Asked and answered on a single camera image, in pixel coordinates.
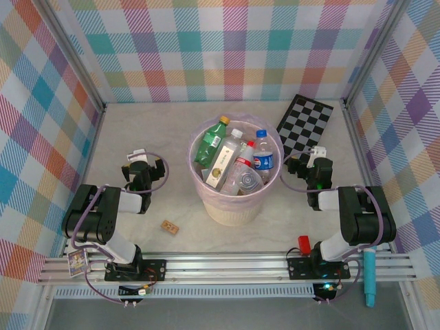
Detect purple translucent bin liner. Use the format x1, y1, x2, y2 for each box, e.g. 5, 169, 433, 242
187, 111, 285, 210

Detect red block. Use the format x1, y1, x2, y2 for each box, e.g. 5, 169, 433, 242
297, 235, 312, 256

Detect green bottle yellow cap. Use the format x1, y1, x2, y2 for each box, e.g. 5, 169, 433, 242
194, 115, 231, 169

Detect small brown block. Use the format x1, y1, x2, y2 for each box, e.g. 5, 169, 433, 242
159, 219, 179, 237

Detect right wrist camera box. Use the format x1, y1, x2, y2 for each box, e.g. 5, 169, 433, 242
305, 145, 325, 168

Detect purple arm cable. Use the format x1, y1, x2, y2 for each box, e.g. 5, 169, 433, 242
278, 147, 383, 305
70, 150, 170, 305

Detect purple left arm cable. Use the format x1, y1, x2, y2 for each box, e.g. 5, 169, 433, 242
70, 150, 170, 305

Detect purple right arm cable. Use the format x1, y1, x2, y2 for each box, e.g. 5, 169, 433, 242
278, 147, 383, 305

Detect clear bottle red cap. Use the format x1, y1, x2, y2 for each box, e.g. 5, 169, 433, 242
219, 140, 259, 195

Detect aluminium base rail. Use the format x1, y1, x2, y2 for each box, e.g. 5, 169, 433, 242
37, 252, 422, 285

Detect cream plastic waste bin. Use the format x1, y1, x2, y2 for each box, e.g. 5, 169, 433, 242
187, 111, 285, 227

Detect clear bottle gold emblem label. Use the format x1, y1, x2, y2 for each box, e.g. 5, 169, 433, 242
202, 129, 245, 190

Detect small picture card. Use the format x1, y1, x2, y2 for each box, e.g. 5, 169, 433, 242
67, 250, 87, 278

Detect teal plastic tool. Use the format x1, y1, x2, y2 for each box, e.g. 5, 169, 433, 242
362, 249, 377, 309

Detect small black controller board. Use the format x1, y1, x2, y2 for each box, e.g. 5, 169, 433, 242
118, 284, 154, 299
311, 281, 340, 303

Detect aluminium frame post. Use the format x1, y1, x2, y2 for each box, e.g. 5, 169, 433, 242
41, 0, 107, 116
342, 0, 412, 109

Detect white slotted cable duct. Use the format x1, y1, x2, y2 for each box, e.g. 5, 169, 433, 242
54, 287, 316, 300

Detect black grey chessboard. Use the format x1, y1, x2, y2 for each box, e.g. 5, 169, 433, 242
276, 94, 335, 164

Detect clear bottle blue cap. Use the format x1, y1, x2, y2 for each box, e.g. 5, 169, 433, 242
252, 129, 276, 183

